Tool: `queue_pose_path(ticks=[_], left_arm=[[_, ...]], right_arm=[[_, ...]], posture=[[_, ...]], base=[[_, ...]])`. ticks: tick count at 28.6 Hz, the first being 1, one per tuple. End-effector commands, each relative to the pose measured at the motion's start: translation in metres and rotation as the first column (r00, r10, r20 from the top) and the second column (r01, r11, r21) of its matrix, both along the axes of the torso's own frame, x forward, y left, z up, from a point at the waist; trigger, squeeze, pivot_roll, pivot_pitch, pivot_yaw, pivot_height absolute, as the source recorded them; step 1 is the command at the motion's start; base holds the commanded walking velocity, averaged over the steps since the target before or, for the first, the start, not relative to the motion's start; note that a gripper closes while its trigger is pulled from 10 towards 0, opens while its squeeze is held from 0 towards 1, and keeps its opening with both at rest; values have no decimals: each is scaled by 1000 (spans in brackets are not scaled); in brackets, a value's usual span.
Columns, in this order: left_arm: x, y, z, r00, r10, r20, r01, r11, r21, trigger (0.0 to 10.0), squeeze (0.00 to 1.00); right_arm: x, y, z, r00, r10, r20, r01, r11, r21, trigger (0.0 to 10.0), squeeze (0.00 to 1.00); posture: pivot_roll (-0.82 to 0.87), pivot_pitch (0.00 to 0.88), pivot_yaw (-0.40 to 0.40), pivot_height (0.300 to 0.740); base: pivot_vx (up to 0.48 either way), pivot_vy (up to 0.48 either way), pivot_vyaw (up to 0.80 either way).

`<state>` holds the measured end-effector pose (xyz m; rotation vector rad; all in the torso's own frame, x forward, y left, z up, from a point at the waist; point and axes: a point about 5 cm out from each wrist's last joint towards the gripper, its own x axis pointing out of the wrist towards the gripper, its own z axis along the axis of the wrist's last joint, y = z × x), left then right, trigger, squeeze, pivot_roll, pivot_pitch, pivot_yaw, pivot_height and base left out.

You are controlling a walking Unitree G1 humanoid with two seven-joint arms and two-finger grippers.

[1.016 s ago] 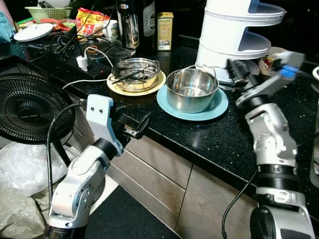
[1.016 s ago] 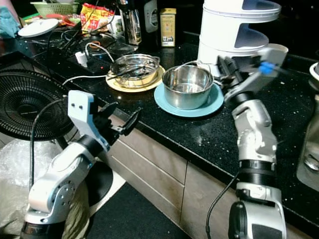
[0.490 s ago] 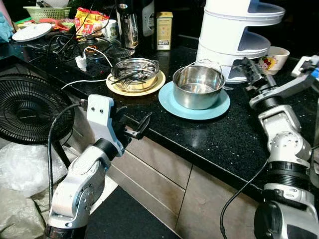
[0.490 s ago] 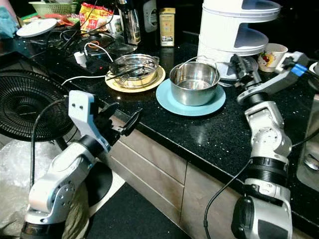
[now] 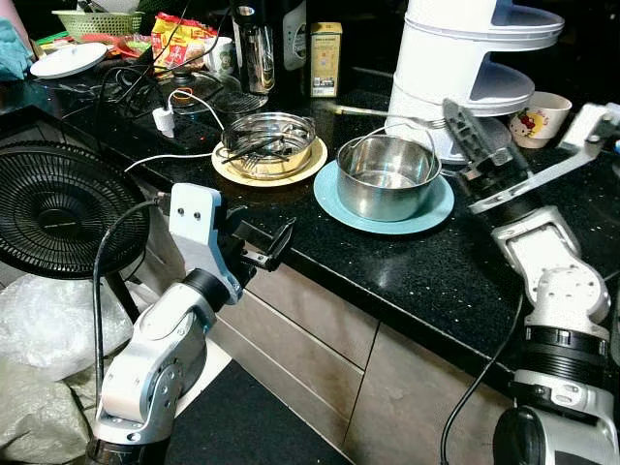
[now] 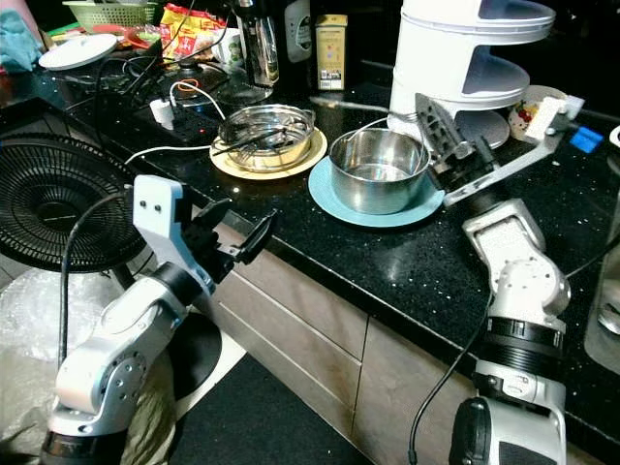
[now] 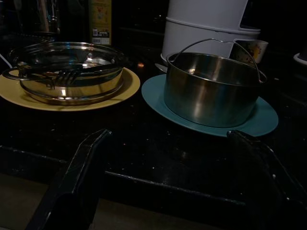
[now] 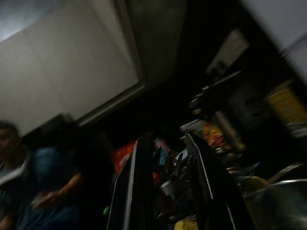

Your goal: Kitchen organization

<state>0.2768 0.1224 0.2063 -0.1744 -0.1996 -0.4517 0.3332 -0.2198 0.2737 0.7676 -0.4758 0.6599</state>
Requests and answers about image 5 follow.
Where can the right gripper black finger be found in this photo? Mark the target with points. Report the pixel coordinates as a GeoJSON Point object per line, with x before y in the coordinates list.
{"type": "Point", "coordinates": [505, 142]}
{"type": "Point", "coordinates": [470, 136]}

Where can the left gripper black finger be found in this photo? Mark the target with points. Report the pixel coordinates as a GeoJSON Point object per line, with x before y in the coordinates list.
{"type": "Point", "coordinates": [282, 250]}
{"type": "Point", "coordinates": [237, 221]}

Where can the light blue plate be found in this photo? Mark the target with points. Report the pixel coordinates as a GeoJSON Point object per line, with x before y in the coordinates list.
{"type": "Point", "coordinates": [426, 218]}

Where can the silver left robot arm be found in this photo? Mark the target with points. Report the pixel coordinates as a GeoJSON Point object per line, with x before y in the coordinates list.
{"type": "Point", "coordinates": [155, 358]}

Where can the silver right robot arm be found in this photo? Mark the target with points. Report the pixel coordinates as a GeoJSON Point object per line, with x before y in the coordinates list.
{"type": "Point", "coordinates": [567, 291]}

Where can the beige kitchen cabinet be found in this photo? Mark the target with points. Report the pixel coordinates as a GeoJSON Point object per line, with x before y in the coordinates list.
{"type": "Point", "coordinates": [310, 339]}

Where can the white cup with print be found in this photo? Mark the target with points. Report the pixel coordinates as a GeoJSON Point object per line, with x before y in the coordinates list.
{"type": "Point", "coordinates": [542, 121]}

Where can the wide steel bowl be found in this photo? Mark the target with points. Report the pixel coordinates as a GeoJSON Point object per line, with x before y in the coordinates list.
{"type": "Point", "coordinates": [271, 165]}

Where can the dark metal utensil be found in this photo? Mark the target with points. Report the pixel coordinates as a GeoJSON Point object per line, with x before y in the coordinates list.
{"type": "Point", "coordinates": [257, 147]}

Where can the white tiered rack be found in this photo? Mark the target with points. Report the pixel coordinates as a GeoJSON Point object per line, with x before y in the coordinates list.
{"type": "Point", "coordinates": [455, 58]}

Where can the pale yellow plate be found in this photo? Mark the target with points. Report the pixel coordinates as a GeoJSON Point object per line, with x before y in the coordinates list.
{"type": "Point", "coordinates": [305, 174]}

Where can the deep steel pot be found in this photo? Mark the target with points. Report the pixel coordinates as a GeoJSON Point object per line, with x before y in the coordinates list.
{"type": "Point", "coordinates": [387, 179]}

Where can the long metal utensil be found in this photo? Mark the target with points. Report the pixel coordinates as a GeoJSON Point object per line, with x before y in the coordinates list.
{"type": "Point", "coordinates": [373, 113]}

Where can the white charger plug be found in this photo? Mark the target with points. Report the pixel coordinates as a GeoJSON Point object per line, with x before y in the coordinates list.
{"type": "Point", "coordinates": [164, 122]}

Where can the glass pot lid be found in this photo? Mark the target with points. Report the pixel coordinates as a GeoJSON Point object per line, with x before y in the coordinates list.
{"type": "Point", "coordinates": [228, 97]}

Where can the black power strip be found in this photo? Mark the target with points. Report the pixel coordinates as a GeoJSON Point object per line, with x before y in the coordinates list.
{"type": "Point", "coordinates": [136, 121]}

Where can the yellow tin box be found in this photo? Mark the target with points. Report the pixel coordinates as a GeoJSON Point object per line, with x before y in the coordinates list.
{"type": "Point", "coordinates": [326, 58]}

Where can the steel kettle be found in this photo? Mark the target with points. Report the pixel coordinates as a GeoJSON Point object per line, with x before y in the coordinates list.
{"type": "Point", "coordinates": [254, 53]}

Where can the black floor mat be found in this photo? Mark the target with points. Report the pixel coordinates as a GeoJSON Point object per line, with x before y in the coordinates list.
{"type": "Point", "coordinates": [242, 426]}

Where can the black electric fan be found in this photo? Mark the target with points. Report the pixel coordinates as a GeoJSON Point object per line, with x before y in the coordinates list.
{"type": "Point", "coordinates": [58, 213]}

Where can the red yellow snack packet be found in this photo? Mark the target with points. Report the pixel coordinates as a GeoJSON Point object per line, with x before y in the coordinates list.
{"type": "Point", "coordinates": [179, 39]}

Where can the clear plastic bag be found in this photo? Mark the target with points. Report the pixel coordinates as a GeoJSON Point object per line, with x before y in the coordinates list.
{"type": "Point", "coordinates": [48, 325]}

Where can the white round lid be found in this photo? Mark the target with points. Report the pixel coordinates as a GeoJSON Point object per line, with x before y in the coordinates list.
{"type": "Point", "coordinates": [68, 60]}

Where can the green plastic basket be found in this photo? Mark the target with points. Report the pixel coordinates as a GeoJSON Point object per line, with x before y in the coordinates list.
{"type": "Point", "coordinates": [97, 23]}

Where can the grey green plastic bag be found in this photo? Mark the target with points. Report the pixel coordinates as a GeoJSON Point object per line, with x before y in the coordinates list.
{"type": "Point", "coordinates": [39, 417]}

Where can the teal cloth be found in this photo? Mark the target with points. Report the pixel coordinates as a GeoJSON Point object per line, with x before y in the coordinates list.
{"type": "Point", "coordinates": [12, 53]}

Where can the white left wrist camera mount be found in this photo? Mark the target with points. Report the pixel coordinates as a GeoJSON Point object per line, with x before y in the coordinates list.
{"type": "Point", "coordinates": [194, 223]}

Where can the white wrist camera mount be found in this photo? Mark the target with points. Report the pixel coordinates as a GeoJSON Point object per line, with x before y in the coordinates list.
{"type": "Point", "coordinates": [194, 223]}
{"type": "Point", "coordinates": [581, 131]}

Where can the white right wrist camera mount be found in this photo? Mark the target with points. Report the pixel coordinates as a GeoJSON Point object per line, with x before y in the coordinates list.
{"type": "Point", "coordinates": [581, 131]}

